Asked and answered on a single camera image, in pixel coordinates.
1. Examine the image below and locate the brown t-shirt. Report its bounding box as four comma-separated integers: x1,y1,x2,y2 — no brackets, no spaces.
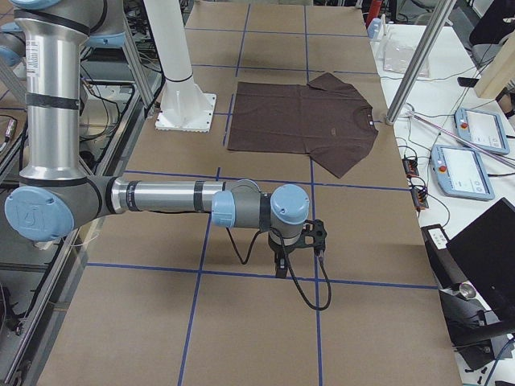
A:
228,73,378,178

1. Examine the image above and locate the near teach pendant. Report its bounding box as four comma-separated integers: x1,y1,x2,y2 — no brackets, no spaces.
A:
431,145,495,201

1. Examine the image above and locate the far teach pendant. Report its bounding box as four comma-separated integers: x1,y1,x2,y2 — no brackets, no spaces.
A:
454,108,510,155

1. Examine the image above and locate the black monitor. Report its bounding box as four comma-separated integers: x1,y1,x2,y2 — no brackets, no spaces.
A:
447,198,514,320

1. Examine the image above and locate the clear plastic sheet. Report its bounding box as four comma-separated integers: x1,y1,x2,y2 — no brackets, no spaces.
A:
379,38,416,74

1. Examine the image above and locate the wooden beam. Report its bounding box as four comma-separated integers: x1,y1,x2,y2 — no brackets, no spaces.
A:
474,32,514,99

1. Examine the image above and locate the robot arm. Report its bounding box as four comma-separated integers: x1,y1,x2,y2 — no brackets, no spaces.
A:
1,22,26,68
4,1,327,278

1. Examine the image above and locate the teach pendant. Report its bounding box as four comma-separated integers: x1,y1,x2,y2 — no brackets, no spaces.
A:
454,108,510,155
431,145,495,201

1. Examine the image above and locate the pink reach stick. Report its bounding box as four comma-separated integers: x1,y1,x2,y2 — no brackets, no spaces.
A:
406,110,515,166

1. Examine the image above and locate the aluminium frame post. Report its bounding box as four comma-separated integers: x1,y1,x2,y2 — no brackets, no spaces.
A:
385,0,456,125

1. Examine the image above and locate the red cylinder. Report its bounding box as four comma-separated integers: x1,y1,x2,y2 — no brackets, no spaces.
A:
365,0,383,27

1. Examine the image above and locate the orange black circuit board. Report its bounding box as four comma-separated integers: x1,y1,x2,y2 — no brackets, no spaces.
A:
402,157,419,178

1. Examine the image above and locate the white camera mast base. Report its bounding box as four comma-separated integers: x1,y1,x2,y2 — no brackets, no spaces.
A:
144,0,216,133

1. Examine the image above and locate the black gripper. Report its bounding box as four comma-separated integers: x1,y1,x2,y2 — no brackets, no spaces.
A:
268,220,327,278

